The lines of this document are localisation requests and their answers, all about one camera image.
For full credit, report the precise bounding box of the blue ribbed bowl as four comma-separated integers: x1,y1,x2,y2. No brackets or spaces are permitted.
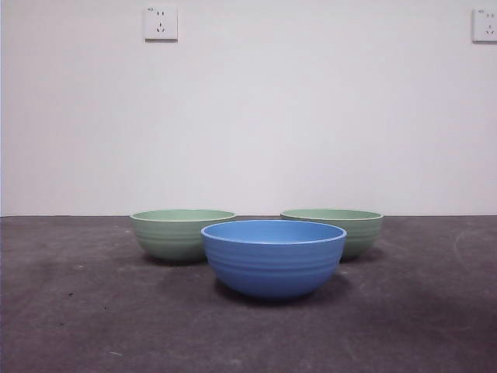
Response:
200,219,348,301

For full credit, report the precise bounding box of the green ribbed bowl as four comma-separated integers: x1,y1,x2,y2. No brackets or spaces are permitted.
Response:
129,209,238,263
280,207,385,263

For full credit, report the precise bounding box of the white wall socket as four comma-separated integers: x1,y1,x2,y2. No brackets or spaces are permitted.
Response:
471,8,497,44
144,5,179,44

